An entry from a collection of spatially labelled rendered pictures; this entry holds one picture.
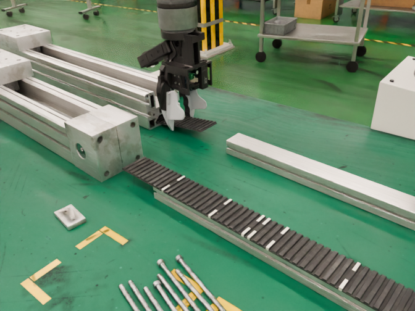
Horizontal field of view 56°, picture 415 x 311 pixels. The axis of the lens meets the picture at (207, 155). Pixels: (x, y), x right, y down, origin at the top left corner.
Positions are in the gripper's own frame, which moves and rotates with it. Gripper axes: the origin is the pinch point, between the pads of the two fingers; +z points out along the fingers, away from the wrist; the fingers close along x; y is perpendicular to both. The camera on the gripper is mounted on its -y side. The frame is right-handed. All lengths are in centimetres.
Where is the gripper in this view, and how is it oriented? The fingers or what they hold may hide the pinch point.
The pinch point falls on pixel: (178, 120)
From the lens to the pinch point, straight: 87.5
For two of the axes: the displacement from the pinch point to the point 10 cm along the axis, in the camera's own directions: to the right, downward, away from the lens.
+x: 6.7, -4.0, 6.3
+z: 0.4, 8.6, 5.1
